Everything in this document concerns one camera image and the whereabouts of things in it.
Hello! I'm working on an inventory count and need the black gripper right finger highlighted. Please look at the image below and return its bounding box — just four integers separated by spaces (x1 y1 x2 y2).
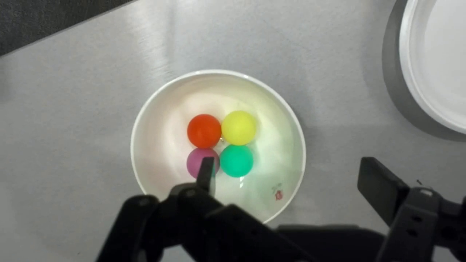
357 156 466 262

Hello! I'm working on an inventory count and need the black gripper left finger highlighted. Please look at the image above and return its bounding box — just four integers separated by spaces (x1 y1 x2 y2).
96 156 312 262

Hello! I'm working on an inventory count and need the white round plate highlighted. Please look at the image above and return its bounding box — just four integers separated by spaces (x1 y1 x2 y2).
398 0 466 137

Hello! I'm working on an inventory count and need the purple ball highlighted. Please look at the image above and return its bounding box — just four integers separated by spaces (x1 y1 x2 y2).
185 147 222 179

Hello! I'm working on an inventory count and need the green ball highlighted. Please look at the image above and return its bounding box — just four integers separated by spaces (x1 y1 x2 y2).
219 144 256 179

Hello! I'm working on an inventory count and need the orange ball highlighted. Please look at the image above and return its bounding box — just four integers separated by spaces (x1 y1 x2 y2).
187 112 223 150

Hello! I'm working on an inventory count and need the yellow ball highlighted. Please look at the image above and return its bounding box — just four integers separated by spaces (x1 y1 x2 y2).
220 109 259 147

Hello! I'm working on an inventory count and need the white bowl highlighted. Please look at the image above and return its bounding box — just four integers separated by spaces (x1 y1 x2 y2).
130 69 309 226

